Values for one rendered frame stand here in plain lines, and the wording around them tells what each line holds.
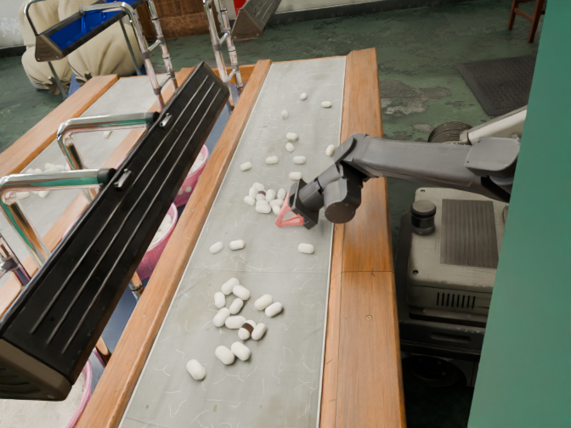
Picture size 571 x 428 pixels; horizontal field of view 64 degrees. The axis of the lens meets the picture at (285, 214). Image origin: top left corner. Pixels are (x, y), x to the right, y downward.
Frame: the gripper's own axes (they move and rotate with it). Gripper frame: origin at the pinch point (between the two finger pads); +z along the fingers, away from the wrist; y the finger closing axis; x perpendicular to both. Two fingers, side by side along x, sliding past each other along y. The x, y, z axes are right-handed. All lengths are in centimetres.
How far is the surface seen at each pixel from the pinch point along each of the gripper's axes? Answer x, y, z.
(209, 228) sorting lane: -9.2, -0.7, 14.0
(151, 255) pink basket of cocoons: -16.1, 8.0, 22.4
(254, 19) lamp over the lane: -30, -40, -15
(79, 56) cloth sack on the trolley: -100, -249, 173
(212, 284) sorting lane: -5.9, 16.5, 9.9
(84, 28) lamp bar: -64, -56, 29
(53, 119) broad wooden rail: -59, -63, 72
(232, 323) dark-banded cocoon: -2.7, 27.6, 3.3
